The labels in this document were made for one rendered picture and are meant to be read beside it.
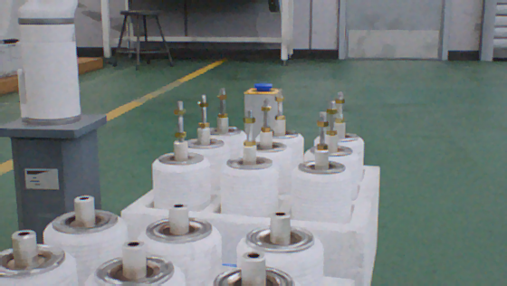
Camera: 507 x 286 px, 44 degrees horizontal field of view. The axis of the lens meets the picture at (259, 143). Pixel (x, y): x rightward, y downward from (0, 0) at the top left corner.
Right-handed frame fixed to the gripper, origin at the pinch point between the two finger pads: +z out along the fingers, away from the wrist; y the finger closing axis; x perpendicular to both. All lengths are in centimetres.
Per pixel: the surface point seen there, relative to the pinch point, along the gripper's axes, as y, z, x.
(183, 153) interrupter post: -24.4, 17.5, 10.5
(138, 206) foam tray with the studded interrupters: -32.2, 23.8, 16.0
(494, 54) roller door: 461, 209, 8
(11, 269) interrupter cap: -66, 4, 2
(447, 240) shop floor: 13, 58, -26
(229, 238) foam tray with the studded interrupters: -32.5, 26.6, -0.7
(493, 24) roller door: 464, 182, 11
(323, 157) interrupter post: -19.8, 18.1, -12.3
